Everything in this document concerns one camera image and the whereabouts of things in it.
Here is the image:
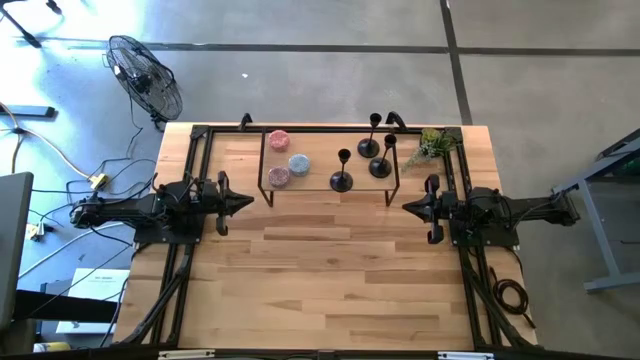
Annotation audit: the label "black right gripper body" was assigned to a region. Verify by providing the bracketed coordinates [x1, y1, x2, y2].
[425, 173, 457, 246]

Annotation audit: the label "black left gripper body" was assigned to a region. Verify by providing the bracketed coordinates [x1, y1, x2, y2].
[200, 171, 232, 237]

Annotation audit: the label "purple patterned candle tin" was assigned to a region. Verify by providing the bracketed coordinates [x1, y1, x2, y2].
[267, 165, 292, 189]

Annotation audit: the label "black metal candlestick holder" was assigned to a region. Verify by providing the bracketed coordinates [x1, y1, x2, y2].
[357, 112, 384, 159]
[368, 133, 400, 180]
[329, 148, 354, 194]

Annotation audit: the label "blue patterned candle tin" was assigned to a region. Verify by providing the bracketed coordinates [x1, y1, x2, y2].
[288, 153, 312, 177]

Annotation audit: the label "pink patterned candle tin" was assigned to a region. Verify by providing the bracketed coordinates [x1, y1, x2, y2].
[268, 129, 291, 153]

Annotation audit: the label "green artificial plant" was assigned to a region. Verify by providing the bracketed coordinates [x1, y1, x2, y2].
[399, 127, 459, 175]

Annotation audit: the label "wooden shelf riser, black legs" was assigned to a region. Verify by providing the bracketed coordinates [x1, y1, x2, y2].
[255, 124, 401, 209]

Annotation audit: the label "black floor fan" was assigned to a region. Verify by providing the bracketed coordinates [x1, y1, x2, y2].
[102, 34, 184, 132]

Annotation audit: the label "white paper sheet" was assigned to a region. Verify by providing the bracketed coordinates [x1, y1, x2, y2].
[55, 267, 131, 335]

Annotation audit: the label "grey metal table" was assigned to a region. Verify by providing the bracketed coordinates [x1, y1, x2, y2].
[552, 128, 640, 294]

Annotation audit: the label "black bench beam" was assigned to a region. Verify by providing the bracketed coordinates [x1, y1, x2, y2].
[14, 289, 119, 324]

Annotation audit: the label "grey flat panel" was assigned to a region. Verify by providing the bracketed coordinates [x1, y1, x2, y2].
[0, 171, 35, 331]

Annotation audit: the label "black floor bar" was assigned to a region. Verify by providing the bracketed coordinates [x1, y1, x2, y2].
[0, 104, 57, 120]

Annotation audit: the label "yellow small object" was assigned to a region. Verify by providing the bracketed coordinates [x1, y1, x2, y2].
[33, 341, 72, 354]

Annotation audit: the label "black tripod legs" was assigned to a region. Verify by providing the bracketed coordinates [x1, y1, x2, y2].
[0, 0, 64, 50]

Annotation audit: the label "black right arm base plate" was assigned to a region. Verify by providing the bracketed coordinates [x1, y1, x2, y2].
[447, 207, 521, 248]

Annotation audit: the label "black metal table frame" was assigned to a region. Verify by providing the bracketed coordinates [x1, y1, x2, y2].
[119, 112, 539, 351]

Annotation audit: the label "coiled black cable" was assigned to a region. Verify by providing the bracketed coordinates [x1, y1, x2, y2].
[488, 267, 537, 330]

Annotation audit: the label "white table edge bracket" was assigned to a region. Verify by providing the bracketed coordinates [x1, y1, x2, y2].
[158, 349, 216, 360]
[437, 351, 495, 360]

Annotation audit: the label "white floor cable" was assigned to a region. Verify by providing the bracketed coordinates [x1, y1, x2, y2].
[18, 222, 126, 279]

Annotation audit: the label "beige floor cable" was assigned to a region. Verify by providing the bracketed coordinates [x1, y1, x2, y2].
[0, 102, 96, 179]

